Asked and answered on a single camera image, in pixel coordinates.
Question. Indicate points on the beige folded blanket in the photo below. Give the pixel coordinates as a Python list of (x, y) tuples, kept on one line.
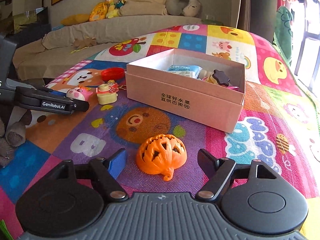
[(143, 7)]

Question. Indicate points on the glass fish tank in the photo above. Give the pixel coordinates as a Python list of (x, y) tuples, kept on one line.
[(24, 20)]

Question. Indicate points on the green dinosaur towel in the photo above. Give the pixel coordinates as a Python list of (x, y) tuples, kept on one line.
[(283, 34)]

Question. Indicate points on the yellow duck plush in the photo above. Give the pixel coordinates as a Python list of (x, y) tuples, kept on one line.
[(111, 9)]

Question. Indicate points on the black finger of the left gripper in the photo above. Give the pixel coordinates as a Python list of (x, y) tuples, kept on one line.
[(45, 101)]

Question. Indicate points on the red plastic lid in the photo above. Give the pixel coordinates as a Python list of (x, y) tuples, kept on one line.
[(114, 73)]

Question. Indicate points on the pink pig toy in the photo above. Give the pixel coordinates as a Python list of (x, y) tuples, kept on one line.
[(80, 93)]

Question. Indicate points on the orange yellow plush bag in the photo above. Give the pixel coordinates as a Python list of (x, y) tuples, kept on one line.
[(99, 12)]

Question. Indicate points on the yellow toy camera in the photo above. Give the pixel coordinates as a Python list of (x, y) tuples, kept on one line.
[(107, 92)]

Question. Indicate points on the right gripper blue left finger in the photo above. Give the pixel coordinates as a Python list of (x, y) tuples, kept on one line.
[(105, 173)]

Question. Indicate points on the orange plastic pumpkin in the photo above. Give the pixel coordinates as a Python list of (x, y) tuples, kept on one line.
[(161, 154)]

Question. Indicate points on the blue white snack pouch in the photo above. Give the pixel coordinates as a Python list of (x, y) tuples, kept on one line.
[(192, 71)]

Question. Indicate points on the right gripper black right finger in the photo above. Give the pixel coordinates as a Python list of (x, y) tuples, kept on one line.
[(219, 173)]

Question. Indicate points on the yellow cushion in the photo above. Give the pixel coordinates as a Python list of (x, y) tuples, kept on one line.
[(75, 19)]

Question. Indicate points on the grey neck pillow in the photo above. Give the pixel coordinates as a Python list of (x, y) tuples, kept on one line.
[(175, 7)]

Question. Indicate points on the beige covered sofa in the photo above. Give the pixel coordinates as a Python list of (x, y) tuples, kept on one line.
[(59, 50)]

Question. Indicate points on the brown plush on sofa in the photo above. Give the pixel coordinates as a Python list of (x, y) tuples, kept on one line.
[(79, 44)]

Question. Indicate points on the colourful cartoon play mat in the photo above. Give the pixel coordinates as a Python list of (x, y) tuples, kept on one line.
[(278, 123)]

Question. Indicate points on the pink cardboard box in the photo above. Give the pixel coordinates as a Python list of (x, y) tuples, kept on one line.
[(149, 82)]

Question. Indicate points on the white bear plush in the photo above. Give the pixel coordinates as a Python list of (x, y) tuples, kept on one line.
[(192, 9)]

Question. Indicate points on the dark flower cookie toy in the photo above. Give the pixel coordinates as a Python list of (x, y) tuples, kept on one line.
[(218, 77)]

